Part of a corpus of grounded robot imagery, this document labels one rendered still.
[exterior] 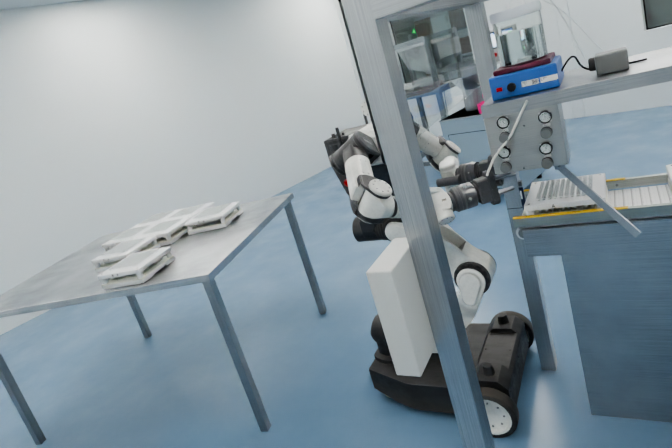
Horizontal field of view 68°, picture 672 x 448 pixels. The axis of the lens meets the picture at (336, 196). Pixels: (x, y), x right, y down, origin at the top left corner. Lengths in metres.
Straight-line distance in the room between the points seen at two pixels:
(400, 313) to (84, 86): 5.33
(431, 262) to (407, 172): 0.21
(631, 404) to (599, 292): 0.46
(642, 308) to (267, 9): 6.56
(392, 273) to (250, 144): 6.01
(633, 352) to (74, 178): 5.22
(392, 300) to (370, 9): 0.58
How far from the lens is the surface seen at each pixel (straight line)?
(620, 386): 2.15
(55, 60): 6.06
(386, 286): 1.05
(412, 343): 1.11
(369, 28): 1.02
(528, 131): 1.65
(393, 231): 2.01
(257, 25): 7.44
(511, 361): 2.21
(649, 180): 2.00
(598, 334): 2.02
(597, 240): 1.79
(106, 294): 2.51
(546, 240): 1.80
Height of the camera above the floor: 1.49
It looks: 14 degrees down
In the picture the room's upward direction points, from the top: 17 degrees counter-clockwise
